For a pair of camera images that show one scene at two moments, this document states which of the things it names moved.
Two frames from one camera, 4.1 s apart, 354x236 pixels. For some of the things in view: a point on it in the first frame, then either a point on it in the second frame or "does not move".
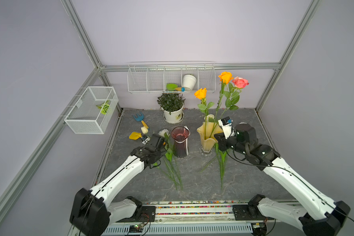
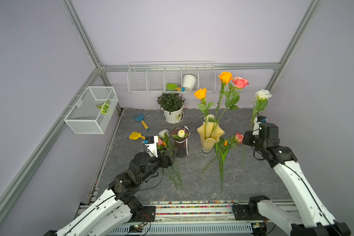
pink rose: x=233 y=96 does not move
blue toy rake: x=140 y=118 does not move
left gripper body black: x=159 y=153 → x=155 y=163
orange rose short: x=201 y=94 does not move
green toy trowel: x=174 y=87 does not move
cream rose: x=206 y=117 does not move
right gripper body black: x=232 y=143 → x=253 y=140
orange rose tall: x=225 y=77 does not move
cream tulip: x=144 y=130 → x=181 y=134
